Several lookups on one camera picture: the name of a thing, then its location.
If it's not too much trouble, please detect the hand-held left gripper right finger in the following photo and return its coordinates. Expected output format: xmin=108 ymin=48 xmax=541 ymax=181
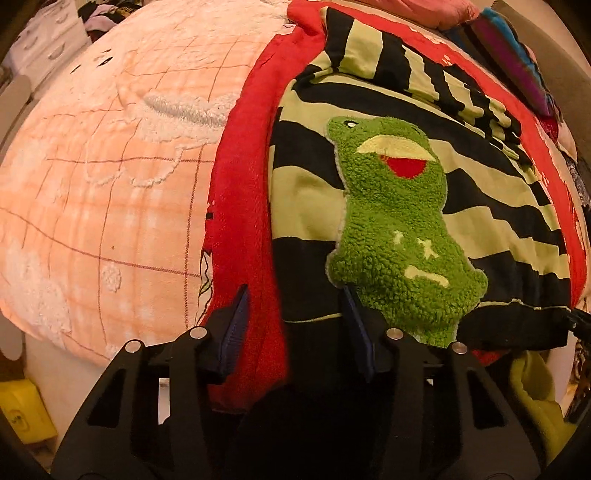
xmin=342 ymin=285 xmax=542 ymax=480

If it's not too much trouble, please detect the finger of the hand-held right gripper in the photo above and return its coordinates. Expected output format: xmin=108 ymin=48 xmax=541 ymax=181
xmin=549 ymin=307 xmax=591 ymax=334

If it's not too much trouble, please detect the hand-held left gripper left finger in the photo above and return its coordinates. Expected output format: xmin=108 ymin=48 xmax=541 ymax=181
xmin=55 ymin=284 xmax=252 ymax=480

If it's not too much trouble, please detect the green black striped frog sweater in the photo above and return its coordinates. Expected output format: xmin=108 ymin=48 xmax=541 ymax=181
xmin=268 ymin=7 xmax=575 ymax=352

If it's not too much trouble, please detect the pile of mixed clothes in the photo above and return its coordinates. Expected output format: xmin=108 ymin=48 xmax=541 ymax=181
xmin=76 ymin=0 xmax=153 ymax=33

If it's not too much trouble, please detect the yellow-green fleece garment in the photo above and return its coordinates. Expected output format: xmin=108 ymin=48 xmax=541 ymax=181
xmin=508 ymin=351 xmax=578 ymax=455

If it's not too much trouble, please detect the blue patterned cloth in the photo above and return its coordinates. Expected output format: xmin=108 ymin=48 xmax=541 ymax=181
xmin=566 ymin=157 xmax=591 ymax=208

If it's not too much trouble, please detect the white bed base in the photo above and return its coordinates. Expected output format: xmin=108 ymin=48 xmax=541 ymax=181
xmin=21 ymin=332 xmax=213 ymax=425

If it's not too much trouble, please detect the peach plaid quilt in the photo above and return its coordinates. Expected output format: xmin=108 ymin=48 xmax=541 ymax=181
xmin=0 ymin=0 xmax=296 ymax=367

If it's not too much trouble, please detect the yellow box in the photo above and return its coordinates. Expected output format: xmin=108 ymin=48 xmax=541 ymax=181
xmin=0 ymin=381 xmax=58 ymax=446

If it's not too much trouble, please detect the multicolour striped fleece blanket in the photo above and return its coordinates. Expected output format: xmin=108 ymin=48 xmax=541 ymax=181
xmin=455 ymin=4 xmax=561 ymax=116

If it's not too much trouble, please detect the grey-green quilted headboard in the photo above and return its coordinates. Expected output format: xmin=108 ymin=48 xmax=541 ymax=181
xmin=499 ymin=0 xmax=583 ymax=116

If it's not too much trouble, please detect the white curved panel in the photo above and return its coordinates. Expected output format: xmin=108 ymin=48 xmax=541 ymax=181
xmin=0 ymin=74 xmax=31 ymax=134

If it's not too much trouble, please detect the pink comforter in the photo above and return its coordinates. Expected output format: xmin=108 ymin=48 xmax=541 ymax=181
xmin=365 ymin=0 xmax=481 ymax=28

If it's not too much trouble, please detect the white drawer cabinet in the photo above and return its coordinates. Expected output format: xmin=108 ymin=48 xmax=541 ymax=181
xmin=9 ymin=9 xmax=90 ymax=70

